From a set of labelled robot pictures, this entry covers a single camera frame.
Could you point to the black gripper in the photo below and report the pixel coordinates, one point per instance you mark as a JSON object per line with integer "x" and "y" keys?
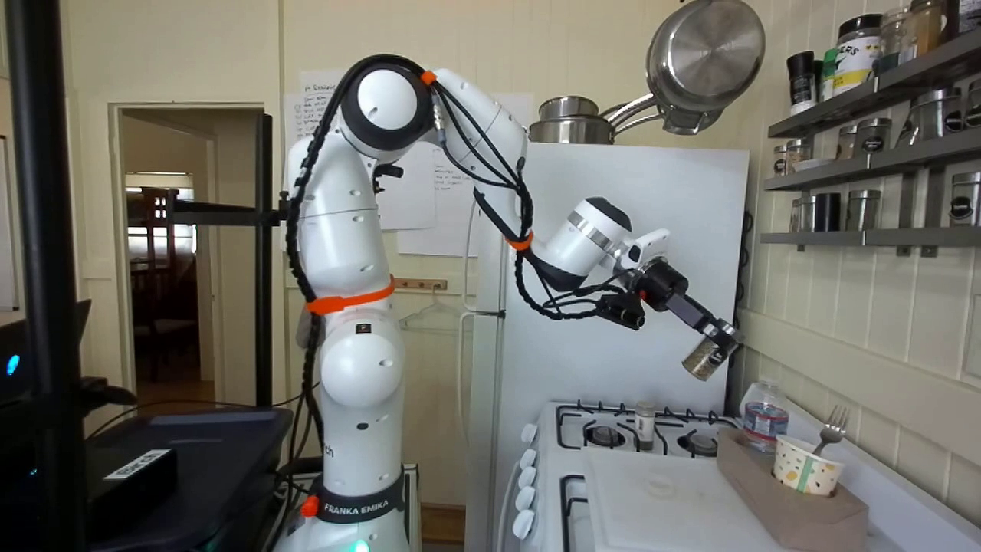
{"x": 670, "y": 289}

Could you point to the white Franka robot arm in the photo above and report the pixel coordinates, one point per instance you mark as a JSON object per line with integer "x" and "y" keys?
{"x": 343, "y": 224}

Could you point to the white cutting board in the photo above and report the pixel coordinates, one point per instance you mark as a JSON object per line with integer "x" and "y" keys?
{"x": 665, "y": 501}

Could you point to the white refrigerator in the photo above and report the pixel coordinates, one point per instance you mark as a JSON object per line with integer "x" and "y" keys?
{"x": 614, "y": 388}

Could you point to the small jar with beige lid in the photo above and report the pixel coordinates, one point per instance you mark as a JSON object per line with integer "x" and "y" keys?
{"x": 642, "y": 423}

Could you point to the small glass spice jar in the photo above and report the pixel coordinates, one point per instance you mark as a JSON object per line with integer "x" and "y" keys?
{"x": 966, "y": 199}
{"x": 850, "y": 139}
{"x": 829, "y": 209}
{"x": 804, "y": 212}
{"x": 969, "y": 101}
{"x": 790, "y": 155}
{"x": 927, "y": 115}
{"x": 864, "y": 209}
{"x": 878, "y": 136}

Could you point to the dotted paper cup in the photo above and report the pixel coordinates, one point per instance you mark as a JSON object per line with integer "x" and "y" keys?
{"x": 807, "y": 474}

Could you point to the white gas stove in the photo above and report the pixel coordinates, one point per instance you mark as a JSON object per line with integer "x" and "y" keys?
{"x": 547, "y": 447}

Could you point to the white stove knob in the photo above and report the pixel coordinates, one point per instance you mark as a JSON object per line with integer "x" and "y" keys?
{"x": 524, "y": 524}
{"x": 529, "y": 457}
{"x": 525, "y": 497}
{"x": 529, "y": 429}
{"x": 525, "y": 479}

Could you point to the dark spice jar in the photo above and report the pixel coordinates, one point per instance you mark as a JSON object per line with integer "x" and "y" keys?
{"x": 802, "y": 80}

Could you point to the hanging steel pan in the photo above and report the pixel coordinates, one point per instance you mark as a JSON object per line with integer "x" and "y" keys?
{"x": 708, "y": 57}

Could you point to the large jar with black lid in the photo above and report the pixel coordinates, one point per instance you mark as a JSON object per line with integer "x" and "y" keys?
{"x": 857, "y": 57}

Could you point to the tall glass spice jar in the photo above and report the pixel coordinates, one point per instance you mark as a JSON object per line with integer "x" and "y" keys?
{"x": 917, "y": 31}
{"x": 969, "y": 17}

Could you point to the black table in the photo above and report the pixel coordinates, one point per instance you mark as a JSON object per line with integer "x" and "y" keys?
{"x": 203, "y": 447}

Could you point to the black box with white label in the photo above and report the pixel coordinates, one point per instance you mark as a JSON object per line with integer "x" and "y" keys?
{"x": 134, "y": 476}

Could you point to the thick black pole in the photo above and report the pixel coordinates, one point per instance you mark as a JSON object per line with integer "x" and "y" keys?
{"x": 48, "y": 256}

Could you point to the black monitor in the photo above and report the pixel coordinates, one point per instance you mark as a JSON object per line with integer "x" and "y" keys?
{"x": 7, "y": 362}

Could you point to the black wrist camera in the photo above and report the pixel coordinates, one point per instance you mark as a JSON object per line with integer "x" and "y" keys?
{"x": 620, "y": 311}

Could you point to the metal wall spice rack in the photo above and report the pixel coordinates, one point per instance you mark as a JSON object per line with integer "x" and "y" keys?
{"x": 869, "y": 236}

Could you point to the wooden wall hook rail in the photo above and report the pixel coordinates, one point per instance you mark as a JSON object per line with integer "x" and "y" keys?
{"x": 422, "y": 284}

